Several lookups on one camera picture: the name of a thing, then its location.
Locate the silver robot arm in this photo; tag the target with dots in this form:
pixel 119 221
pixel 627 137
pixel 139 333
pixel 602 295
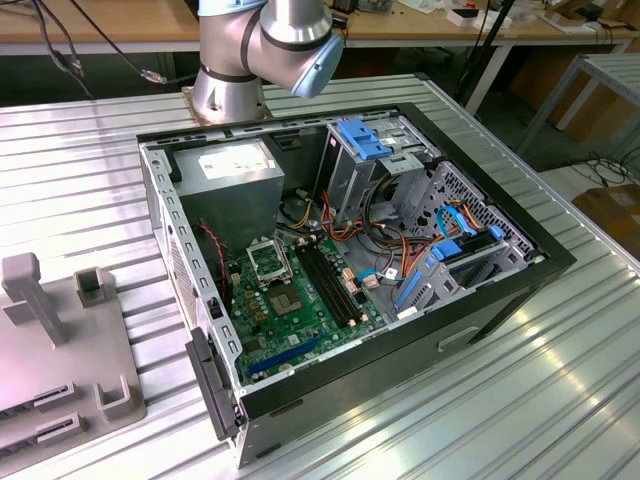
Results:
pixel 280 25

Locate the CPU socket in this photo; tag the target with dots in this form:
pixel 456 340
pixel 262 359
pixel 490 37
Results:
pixel 287 302

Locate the grey optical drive cage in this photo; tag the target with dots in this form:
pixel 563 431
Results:
pixel 350 185

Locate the green motherboard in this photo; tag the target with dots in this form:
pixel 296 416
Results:
pixel 315 320

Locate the grey power supply unit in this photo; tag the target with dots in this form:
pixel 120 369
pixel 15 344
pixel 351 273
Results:
pixel 230 200

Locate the blue drive cage latch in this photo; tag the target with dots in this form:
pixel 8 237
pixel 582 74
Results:
pixel 357 137

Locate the blue expansion slot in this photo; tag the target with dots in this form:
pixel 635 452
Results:
pixel 287 354

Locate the blue disk carrier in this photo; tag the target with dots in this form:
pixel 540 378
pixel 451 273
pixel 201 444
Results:
pixel 445 250

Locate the black open PC case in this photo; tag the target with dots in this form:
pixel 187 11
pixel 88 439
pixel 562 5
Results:
pixel 400 360

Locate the grey perforated disk bay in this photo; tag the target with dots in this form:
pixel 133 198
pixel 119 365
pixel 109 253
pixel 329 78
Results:
pixel 467 190

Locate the black case side latch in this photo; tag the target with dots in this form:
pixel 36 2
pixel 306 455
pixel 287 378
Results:
pixel 212 385

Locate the grey parts rack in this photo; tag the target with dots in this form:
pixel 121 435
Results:
pixel 85 350

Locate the white flat box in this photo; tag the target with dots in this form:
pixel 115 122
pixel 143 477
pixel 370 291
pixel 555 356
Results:
pixel 470 22

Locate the brown cardboard box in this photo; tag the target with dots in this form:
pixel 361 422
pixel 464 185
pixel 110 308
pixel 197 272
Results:
pixel 595 115
pixel 535 80
pixel 615 210

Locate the black tripod stand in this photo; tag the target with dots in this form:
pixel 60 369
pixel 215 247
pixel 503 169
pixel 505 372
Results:
pixel 495 34

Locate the long wooden desk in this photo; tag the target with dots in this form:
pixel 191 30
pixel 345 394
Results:
pixel 100 22

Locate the blue plastic rail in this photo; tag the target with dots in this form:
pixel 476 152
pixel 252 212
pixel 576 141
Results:
pixel 407 290

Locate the grey metal frame shelf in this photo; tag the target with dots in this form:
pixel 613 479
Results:
pixel 607 62

